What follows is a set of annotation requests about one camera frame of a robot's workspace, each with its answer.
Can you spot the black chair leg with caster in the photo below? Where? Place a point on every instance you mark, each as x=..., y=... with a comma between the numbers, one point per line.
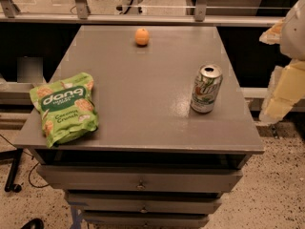
x=14, y=157

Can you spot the grey drawer cabinet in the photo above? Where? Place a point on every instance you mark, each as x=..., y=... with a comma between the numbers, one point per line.
x=154, y=160

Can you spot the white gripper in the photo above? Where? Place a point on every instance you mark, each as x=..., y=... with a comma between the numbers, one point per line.
x=294, y=35

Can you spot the green rice chip bag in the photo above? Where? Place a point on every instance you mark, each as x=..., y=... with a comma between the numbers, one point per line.
x=66, y=109

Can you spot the orange fruit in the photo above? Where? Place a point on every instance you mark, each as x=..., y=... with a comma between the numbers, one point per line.
x=142, y=37

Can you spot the metal window railing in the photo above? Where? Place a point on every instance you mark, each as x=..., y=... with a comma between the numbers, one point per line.
x=80, y=12

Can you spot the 7up soda can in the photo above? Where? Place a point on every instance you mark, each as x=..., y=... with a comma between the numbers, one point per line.
x=206, y=87

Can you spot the black shoe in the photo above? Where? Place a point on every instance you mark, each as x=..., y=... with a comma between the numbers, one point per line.
x=34, y=224

